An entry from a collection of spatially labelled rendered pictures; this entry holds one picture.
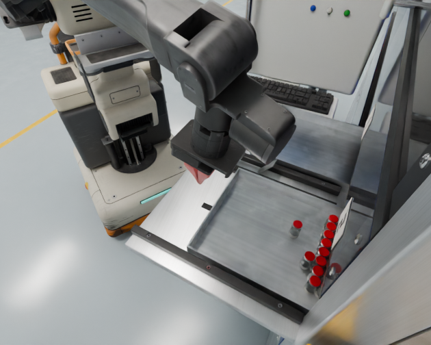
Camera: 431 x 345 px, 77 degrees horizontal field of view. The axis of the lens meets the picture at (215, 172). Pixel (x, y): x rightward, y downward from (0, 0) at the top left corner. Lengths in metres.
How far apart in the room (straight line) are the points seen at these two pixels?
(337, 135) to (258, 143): 0.67
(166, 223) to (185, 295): 0.89
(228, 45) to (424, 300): 0.27
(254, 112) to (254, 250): 0.40
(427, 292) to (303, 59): 1.11
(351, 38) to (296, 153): 0.56
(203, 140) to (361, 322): 0.28
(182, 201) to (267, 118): 0.45
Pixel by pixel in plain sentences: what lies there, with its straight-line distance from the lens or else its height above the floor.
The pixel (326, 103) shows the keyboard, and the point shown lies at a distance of 1.20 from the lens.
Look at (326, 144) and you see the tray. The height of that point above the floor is 0.88.
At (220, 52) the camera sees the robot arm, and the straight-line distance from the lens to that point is 0.27.
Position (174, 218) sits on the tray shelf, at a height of 0.88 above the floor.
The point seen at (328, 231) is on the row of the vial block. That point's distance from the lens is 0.65.
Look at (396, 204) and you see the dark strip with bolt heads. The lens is 0.32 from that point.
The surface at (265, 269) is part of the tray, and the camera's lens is 0.62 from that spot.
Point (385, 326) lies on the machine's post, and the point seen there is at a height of 1.14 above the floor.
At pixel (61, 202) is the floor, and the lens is 2.05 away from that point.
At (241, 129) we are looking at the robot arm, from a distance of 0.31.
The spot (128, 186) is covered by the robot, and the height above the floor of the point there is 0.28.
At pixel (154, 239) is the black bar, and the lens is 0.63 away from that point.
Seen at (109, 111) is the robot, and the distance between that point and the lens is 1.20.
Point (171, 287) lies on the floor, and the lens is 1.55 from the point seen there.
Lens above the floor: 1.45
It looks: 48 degrees down
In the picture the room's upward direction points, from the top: straight up
